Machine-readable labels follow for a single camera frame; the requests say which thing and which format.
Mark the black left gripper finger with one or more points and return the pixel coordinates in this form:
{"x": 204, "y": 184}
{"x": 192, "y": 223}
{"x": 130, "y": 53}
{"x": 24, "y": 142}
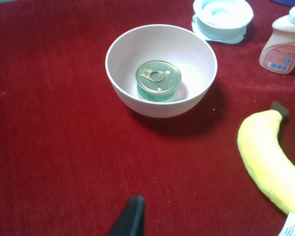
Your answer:
{"x": 131, "y": 221}

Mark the green gold tin can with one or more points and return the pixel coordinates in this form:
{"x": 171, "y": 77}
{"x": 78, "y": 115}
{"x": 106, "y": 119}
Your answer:
{"x": 158, "y": 81}

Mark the yellow plush banana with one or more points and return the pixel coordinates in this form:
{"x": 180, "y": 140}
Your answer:
{"x": 266, "y": 163}

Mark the pink plastic bowl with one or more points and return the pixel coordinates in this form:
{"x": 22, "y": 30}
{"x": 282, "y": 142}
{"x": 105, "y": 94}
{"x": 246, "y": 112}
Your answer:
{"x": 192, "y": 55}

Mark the white round plastic lid stack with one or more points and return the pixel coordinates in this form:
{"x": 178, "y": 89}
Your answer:
{"x": 222, "y": 21}

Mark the peach lotion bottle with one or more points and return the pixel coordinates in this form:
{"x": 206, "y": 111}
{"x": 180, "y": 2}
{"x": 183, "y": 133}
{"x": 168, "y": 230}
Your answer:
{"x": 278, "y": 54}

